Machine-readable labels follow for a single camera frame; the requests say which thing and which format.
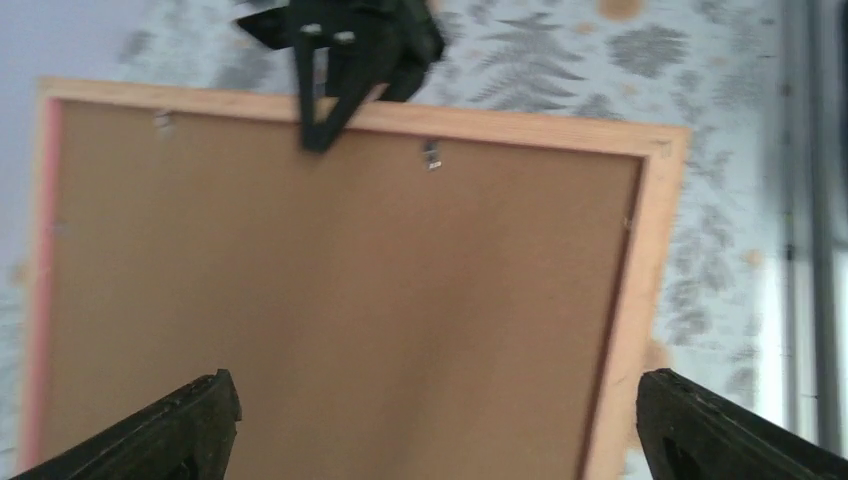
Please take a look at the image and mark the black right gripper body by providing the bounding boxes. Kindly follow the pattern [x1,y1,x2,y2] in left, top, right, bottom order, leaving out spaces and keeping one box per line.
[235,1,446,102]

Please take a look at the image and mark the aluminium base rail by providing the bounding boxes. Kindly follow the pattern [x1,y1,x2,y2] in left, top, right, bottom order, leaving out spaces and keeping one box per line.
[779,1,847,456]

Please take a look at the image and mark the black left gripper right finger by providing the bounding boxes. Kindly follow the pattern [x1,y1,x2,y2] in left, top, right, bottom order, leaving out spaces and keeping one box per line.
[636,368,847,480]

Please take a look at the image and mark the floral patterned table mat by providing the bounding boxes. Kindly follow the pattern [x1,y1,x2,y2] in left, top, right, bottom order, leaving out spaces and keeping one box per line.
[1,1,787,477]

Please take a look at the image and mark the silver metal hanger clip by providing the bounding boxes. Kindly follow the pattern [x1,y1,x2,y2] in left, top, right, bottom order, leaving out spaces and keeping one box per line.
[422,139,442,171]

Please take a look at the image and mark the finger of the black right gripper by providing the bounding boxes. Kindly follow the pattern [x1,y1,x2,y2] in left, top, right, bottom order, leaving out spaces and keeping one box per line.
[293,33,391,153]

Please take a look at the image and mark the brown cardboard backing board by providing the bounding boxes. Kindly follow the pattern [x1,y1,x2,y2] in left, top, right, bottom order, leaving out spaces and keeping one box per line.
[39,99,644,480]

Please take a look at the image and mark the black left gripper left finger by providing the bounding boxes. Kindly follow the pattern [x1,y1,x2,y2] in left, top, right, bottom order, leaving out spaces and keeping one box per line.
[16,369,242,480]

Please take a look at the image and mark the pink wooden picture frame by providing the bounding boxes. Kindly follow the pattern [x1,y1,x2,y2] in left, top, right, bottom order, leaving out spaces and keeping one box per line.
[16,76,694,480]

